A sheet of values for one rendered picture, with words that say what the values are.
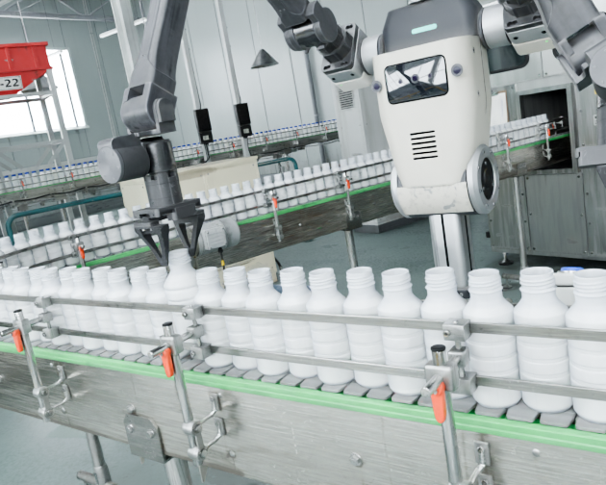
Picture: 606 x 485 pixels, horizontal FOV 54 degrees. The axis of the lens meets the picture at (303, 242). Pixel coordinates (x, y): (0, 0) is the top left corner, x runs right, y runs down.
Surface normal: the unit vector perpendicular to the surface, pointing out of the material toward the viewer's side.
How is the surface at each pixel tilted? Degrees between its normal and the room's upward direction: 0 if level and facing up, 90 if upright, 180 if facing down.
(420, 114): 90
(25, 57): 90
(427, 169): 90
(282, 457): 90
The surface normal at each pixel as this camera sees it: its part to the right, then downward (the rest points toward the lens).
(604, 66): -0.51, -0.10
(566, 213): -0.79, 0.25
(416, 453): -0.57, 0.26
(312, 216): 0.59, 0.07
